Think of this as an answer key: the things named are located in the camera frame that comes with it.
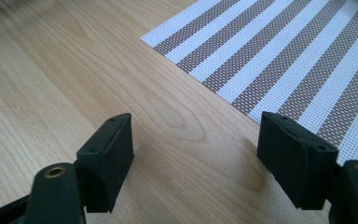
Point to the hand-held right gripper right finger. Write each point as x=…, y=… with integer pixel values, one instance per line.
x=295, y=168

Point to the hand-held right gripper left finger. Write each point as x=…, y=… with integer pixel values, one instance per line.
x=105, y=165

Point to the striped woven placemat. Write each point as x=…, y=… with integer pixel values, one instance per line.
x=276, y=53

